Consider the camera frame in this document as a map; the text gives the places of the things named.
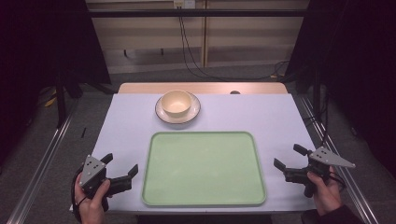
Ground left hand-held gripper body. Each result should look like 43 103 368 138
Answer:
78 154 129 201

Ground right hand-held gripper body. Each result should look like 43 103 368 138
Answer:
284 147 357 199

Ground person's right hand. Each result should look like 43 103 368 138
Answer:
306 165 344 217

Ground person's left hand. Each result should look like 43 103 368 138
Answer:
74 173 112 224

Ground white table cover sheet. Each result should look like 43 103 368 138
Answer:
69 92 318 216

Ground green tray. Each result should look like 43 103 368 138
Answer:
141 131 268 207

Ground yellow floor tape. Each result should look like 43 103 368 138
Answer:
44 89 58 108

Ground cream bowl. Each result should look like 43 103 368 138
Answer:
160 90 192 119

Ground white plate with dark rim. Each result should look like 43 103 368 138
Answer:
154 91 202 125

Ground black curtain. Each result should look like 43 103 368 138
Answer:
284 0 396 180
0 0 112 169

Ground wooden table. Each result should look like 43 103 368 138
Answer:
117 81 290 95

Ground metal floor rail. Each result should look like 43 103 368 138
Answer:
298 94 380 224
5 101 80 224

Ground black stand post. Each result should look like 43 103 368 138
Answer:
55 59 68 129
312 60 322 118

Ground black wall cables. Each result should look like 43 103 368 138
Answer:
177 5 291 82

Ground wooden wall post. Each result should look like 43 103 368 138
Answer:
201 0 209 68

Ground black horizontal frame bar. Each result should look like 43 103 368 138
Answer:
88 8 310 19

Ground white wall socket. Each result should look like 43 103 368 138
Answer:
173 0 197 9

